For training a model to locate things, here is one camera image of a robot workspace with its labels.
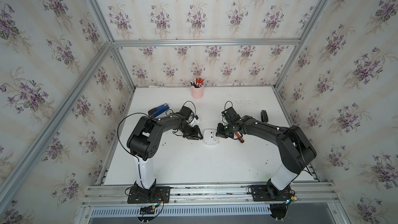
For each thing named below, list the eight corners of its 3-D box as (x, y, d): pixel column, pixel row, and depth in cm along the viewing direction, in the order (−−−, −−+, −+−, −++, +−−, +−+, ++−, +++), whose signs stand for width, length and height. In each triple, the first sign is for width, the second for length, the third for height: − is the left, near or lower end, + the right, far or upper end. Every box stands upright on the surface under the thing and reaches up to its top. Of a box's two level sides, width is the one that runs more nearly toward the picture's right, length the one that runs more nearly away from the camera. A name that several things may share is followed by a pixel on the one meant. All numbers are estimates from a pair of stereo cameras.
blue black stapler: (151, 118, 103) (149, 115, 100) (148, 115, 105) (147, 111, 102) (168, 108, 108) (167, 105, 105) (165, 105, 110) (164, 101, 107)
